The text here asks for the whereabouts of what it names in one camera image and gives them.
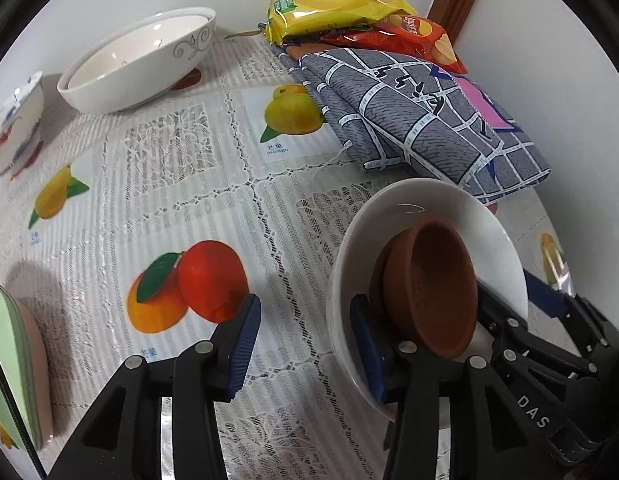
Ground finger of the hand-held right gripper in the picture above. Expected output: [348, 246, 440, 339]
[476, 281, 599, 377]
[522, 268, 606, 352]

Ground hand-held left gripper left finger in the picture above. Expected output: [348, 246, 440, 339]
[47, 293, 263, 480]

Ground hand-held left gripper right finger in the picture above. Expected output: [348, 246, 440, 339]
[350, 293, 565, 480]

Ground small brown bowl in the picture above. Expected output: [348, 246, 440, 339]
[369, 217, 479, 361]

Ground small white bowl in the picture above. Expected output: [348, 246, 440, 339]
[325, 178, 529, 423]

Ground pink plate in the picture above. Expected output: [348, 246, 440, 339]
[14, 294, 55, 450]

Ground light green plate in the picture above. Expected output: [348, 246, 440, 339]
[0, 280, 41, 452]

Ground fruit print lace tablecloth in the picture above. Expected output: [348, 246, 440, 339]
[0, 35, 575, 480]

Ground grey checked cloth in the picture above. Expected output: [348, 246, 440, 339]
[277, 42, 551, 206]

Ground red chips bag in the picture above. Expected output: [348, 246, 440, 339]
[319, 15, 467, 73]

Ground white bowl with grey swirl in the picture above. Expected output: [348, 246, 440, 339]
[57, 7, 218, 114]

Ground large crane pattern bowl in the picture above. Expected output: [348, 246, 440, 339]
[0, 71, 44, 177]

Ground yellow chips bag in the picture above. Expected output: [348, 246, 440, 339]
[264, 0, 419, 45]

